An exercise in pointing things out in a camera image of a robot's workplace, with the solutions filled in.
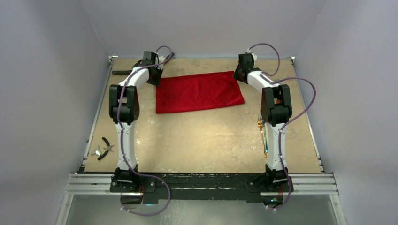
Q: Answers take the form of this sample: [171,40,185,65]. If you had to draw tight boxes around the red cloth napkin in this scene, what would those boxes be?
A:
[155,71,245,114]

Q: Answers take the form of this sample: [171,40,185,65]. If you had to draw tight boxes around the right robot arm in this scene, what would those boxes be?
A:
[233,53,292,191]

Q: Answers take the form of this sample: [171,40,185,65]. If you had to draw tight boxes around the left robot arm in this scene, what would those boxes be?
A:
[108,52,164,192]

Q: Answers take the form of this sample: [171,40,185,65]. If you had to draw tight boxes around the gold fork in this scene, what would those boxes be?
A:
[258,117,264,154]

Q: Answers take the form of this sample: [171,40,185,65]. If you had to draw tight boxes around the blue utensil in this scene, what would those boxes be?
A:
[262,120,268,158]

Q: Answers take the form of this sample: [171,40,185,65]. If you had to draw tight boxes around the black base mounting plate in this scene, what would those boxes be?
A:
[110,170,294,204]

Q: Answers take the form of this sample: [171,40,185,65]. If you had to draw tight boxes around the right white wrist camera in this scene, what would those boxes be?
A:
[246,48,258,62]

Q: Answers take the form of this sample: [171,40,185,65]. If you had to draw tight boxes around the black corrugated hose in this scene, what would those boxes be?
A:
[112,52,175,76]

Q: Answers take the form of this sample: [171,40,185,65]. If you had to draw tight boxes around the black handled pliers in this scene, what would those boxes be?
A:
[91,137,114,161]

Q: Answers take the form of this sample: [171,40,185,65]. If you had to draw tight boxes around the aluminium frame rail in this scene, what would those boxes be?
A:
[66,59,338,196]

